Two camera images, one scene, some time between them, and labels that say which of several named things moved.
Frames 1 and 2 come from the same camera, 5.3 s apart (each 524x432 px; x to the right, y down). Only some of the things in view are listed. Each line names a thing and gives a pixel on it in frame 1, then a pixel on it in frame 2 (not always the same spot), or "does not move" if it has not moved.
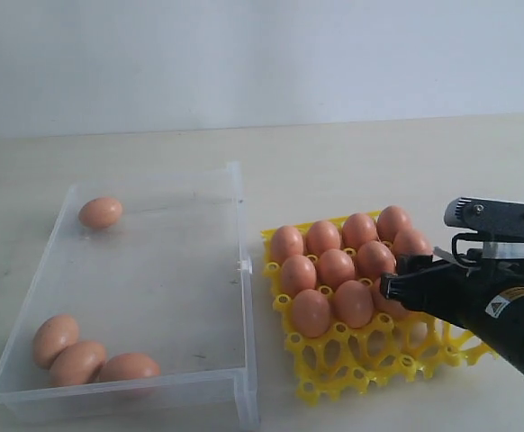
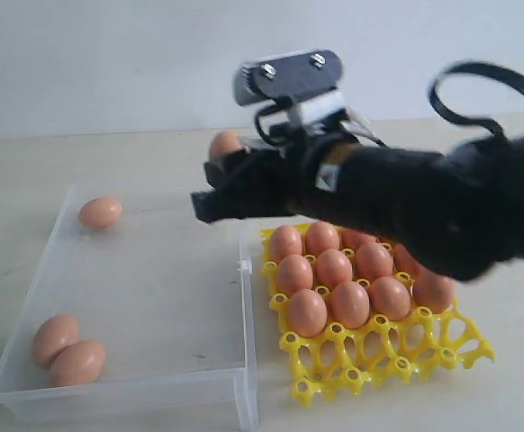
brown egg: [335, 267] does not move
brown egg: [357, 229] does not move
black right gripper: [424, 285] -> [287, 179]
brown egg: [128, 366] -> [223, 141]
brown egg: [286, 241] does not move
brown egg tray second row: [374, 259] does not move
